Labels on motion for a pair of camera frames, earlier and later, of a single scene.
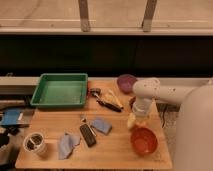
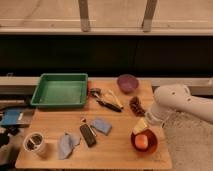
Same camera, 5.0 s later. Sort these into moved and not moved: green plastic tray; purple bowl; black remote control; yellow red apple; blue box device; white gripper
Moved: white gripper; yellow red apple
Not moved: blue box device; black remote control; green plastic tray; purple bowl
